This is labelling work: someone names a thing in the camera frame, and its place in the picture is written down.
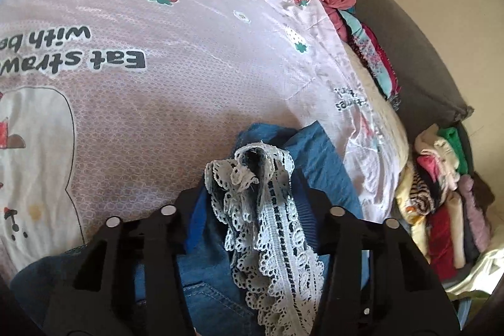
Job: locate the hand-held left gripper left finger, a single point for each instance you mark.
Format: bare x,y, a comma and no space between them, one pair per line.
179,218

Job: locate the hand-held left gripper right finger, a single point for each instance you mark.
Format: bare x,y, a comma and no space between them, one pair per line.
327,225

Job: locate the blue denim pants lace hem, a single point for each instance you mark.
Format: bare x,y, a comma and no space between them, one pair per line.
311,155

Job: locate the pile of colourful folded clothes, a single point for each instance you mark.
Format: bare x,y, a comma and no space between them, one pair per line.
441,225

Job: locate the strawberry printed pale blanket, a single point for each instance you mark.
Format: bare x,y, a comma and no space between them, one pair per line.
157,103

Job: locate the colourful floral cloth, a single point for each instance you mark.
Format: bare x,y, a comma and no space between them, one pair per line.
374,52

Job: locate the grey cushion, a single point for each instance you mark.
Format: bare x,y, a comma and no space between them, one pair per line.
413,56

